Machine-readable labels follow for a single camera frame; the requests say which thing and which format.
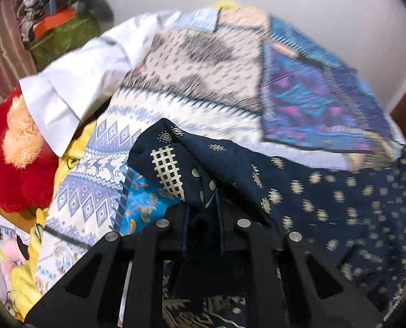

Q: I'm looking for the navy patterned hooded garment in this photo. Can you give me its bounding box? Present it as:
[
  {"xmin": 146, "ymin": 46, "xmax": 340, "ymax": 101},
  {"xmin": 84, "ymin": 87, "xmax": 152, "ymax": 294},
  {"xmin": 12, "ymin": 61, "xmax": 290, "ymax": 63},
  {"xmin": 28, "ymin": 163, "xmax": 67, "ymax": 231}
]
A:
[{"xmin": 129, "ymin": 119, "xmax": 406, "ymax": 315}]

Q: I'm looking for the yellow plush toy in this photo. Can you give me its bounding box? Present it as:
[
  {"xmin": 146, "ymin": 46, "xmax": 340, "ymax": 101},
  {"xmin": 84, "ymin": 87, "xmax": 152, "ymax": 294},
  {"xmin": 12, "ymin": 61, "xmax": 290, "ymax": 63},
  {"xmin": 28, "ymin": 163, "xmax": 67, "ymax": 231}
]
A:
[{"xmin": 10, "ymin": 121, "xmax": 96, "ymax": 321}]

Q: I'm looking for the red plush toy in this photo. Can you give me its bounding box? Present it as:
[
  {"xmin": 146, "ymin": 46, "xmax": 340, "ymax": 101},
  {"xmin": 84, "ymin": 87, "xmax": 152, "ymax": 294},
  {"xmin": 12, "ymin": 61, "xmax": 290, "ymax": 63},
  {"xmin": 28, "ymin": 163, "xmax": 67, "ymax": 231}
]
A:
[{"xmin": 0, "ymin": 87, "xmax": 58, "ymax": 212}]

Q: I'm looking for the blue patchwork bedspread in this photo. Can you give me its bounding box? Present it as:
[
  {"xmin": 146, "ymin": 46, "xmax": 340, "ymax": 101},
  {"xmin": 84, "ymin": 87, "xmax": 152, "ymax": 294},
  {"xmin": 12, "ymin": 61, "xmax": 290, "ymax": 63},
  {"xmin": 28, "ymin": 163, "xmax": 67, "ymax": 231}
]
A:
[{"xmin": 35, "ymin": 7, "xmax": 406, "ymax": 294}]

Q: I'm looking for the white shirt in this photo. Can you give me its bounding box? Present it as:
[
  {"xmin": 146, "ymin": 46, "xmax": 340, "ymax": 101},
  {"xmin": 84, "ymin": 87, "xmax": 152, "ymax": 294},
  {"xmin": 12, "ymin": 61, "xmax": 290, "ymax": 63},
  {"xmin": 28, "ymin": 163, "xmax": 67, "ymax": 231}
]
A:
[{"xmin": 18, "ymin": 10, "xmax": 184, "ymax": 158}]

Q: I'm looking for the striped pink curtain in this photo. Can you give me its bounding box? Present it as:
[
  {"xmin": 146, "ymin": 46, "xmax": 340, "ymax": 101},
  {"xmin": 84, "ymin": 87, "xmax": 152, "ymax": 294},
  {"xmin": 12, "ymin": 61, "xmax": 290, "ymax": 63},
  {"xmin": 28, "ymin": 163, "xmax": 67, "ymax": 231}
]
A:
[{"xmin": 0, "ymin": 0, "xmax": 37, "ymax": 103}]

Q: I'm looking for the yellow plush pillow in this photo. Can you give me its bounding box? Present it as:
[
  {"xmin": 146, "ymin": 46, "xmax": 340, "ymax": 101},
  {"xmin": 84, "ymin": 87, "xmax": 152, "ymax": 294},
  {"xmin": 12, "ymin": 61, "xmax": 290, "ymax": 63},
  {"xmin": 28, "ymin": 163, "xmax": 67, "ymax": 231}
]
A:
[{"xmin": 211, "ymin": 0, "xmax": 241, "ymax": 9}]

